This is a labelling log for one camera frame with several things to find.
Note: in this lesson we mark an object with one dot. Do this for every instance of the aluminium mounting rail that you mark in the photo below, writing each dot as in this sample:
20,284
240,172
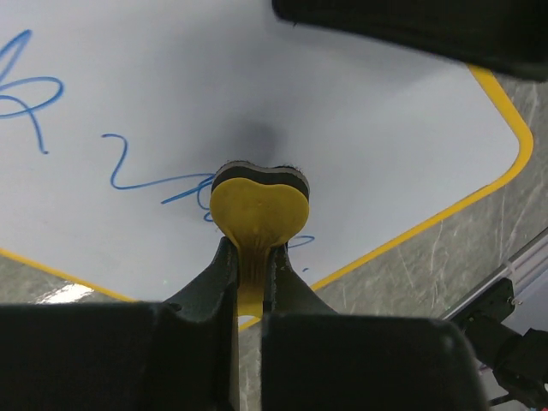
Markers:
521,269

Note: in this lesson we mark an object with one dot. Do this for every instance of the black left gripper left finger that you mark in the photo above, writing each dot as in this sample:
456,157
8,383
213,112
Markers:
179,354

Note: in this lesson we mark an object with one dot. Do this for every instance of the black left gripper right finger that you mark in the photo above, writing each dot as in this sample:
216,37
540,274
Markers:
313,358

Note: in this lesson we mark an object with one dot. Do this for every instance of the yellow whiteboard eraser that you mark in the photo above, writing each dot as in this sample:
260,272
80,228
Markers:
258,209

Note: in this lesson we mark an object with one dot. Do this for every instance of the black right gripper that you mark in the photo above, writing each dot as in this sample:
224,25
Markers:
509,37

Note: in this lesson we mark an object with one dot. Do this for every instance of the yellow-framed whiteboard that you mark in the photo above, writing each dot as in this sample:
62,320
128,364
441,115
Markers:
115,115

